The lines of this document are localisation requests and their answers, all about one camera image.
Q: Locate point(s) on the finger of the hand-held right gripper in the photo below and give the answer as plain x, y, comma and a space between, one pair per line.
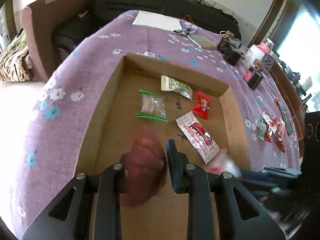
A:
270, 175

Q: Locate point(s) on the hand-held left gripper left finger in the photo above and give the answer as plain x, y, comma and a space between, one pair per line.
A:
110, 180

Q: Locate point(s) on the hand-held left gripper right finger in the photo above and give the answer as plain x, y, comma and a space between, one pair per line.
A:
173, 165

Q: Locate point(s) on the maroon brown snack packet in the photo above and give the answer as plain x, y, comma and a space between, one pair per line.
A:
142, 160

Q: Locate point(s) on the white red snack packet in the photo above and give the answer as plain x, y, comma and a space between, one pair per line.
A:
266, 118
200, 135

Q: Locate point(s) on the red bar packet green label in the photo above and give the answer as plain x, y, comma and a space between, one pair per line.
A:
270, 133

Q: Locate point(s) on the clear green candy packet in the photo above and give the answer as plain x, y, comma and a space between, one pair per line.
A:
261, 130

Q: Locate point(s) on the pink printed snack packet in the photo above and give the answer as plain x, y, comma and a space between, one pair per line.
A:
220, 162

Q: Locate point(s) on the green-edged clear snack packet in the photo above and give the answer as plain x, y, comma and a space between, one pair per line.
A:
152, 105

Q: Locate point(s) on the red cartoon-face candy packet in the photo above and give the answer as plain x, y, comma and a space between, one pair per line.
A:
201, 105

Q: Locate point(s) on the light green snack packet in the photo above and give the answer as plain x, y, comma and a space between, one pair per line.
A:
176, 87

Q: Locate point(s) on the shallow cardboard box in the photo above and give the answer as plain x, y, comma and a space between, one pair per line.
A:
130, 85

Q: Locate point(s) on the black smartphone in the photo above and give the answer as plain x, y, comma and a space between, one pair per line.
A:
286, 117

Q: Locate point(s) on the black canister wooden cap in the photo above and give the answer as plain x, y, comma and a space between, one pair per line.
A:
230, 50
256, 77

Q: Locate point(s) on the black gadget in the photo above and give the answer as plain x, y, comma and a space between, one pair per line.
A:
296, 77

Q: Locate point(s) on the small pink red object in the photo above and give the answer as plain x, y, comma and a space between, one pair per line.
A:
248, 75

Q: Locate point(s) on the grey phone stand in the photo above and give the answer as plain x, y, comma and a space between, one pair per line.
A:
268, 61

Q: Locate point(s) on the white plastic container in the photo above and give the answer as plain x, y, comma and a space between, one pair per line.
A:
251, 55

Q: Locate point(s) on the brown notebook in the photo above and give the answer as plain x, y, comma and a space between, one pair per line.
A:
203, 42

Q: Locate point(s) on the pink thermos bottle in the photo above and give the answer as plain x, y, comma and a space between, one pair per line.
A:
267, 45

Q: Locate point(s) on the black pen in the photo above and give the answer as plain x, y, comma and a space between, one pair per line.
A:
186, 31

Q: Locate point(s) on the white paper sheet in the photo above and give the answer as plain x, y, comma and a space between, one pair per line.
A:
157, 20

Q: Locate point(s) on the black bag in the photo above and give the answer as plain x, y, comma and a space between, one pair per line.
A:
72, 35

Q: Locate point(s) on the patterned throw blanket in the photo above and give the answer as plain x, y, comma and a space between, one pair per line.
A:
12, 57

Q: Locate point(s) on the black sofa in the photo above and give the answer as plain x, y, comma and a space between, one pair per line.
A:
150, 1

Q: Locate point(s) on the brown pink armchair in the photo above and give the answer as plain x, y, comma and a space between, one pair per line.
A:
35, 25

